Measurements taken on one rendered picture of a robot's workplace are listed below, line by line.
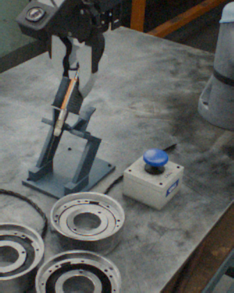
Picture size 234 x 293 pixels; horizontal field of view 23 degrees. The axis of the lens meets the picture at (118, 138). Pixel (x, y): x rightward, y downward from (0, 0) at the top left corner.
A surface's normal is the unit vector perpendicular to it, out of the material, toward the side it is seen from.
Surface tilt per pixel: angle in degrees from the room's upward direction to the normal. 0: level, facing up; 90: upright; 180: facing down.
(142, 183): 90
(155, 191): 90
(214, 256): 0
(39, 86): 0
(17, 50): 89
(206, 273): 0
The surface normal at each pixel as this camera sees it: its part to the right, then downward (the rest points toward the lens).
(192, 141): 0.06, -0.85
